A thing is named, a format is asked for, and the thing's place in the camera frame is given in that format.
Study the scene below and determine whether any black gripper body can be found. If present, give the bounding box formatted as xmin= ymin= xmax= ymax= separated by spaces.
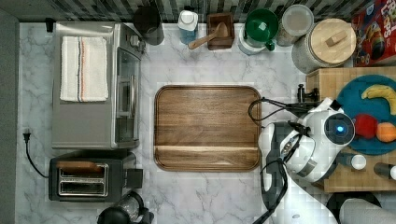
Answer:
xmin=297 ymin=84 xmax=319 ymax=103

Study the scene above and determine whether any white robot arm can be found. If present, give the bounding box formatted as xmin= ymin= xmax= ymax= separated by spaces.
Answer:
xmin=253 ymin=98 xmax=355 ymax=224

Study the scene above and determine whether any blue round plate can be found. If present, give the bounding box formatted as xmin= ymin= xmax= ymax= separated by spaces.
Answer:
xmin=336 ymin=75 xmax=396 ymax=155

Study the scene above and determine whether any wooden lid canister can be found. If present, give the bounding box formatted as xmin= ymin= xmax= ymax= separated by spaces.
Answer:
xmin=291 ymin=19 xmax=357 ymax=74

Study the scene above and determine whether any red apple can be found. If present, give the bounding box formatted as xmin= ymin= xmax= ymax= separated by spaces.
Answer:
xmin=355 ymin=114 xmax=378 ymax=139

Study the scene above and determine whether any yellow banana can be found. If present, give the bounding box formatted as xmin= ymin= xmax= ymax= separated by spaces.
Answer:
xmin=361 ymin=84 xmax=396 ymax=116

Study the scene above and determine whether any clear cereal container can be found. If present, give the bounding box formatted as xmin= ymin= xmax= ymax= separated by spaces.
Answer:
xmin=276 ymin=5 xmax=314 ymax=47

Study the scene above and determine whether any orange fruit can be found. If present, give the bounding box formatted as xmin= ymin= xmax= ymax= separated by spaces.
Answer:
xmin=376 ymin=122 xmax=396 ymax=143

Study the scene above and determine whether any red Froot Loops box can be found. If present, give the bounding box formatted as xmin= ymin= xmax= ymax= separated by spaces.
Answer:
xmin=352 ymin=0 xmax=396 ymax=67

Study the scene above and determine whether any dark spice bottle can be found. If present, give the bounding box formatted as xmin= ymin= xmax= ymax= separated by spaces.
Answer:
xmin=374 ymin=162 xmax=396 ymax=180

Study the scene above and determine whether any brown wooden utensil box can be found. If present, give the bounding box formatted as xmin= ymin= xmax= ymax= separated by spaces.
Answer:
xmin=206 ymin=12 xmax=234 ymax=50

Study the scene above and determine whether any wooden spoon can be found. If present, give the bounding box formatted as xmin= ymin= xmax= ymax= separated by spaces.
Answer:
xmin=188 ymin=22 xmax=228 ymax=49

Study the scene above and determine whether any wooden serving tray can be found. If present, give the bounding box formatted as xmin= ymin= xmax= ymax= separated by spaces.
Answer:
xmin=154 ymin=85 xmax=261 ymax=172

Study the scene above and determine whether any blue white milk carton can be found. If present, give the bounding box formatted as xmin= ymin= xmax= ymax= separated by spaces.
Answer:
xmin=177 ymin=10 xmax=198 ymax=45

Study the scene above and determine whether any dark round jar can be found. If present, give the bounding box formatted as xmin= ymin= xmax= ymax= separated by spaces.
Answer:
xmin=133 ymin=7 xmax=164 ymax=46

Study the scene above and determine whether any black coffee grinder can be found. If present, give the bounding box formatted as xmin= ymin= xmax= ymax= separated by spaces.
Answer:
xmin=97 ymin=190 xmax=154 ymax=224

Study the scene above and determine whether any stainless toaster oven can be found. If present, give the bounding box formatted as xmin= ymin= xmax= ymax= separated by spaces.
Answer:
xmin=51 ymin=21 xmax=145 ymax=150

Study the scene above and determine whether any white striped towel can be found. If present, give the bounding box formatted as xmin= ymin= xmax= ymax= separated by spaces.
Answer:
xmin=60 ymin=36 xmax=108 ymax=103

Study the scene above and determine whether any black silver toaster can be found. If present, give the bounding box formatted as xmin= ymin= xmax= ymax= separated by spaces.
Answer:
xmin=49 ymin=150 xmax=143 ymax=203

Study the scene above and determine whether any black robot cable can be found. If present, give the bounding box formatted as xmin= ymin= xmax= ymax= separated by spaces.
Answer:
xmin=247 ymin=96 xmax=318 ymax=127

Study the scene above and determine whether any black power cable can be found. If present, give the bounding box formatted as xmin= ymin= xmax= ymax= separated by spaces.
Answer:
xmin=22 ymin=128 xmax=50 ymax=179

